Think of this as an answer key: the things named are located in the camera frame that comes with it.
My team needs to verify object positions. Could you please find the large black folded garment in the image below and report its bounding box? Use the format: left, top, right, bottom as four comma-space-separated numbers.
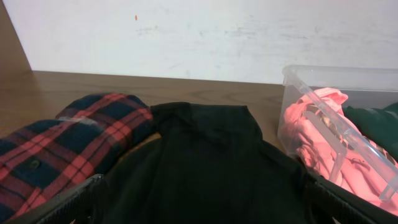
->
106, 103, 315, 223

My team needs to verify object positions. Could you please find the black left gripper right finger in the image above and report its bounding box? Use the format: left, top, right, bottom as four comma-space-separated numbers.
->
303, 173, 397, 224

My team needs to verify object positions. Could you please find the pink folded garment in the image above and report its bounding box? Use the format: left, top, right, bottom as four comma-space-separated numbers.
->
279, 91, 397, 215

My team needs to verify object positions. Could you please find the dark green garment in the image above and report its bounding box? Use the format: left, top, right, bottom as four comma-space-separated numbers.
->
343, 103, 397, 161

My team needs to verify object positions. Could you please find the red navy plaid shirt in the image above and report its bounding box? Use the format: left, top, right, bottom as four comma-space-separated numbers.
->
1, 93, 153, 222

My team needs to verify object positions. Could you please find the clear plastic storage bin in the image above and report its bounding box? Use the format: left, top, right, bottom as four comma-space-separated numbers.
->
277, 65, 397, 200

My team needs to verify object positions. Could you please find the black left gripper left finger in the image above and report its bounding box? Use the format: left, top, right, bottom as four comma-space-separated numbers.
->
6, 174, 108, 224

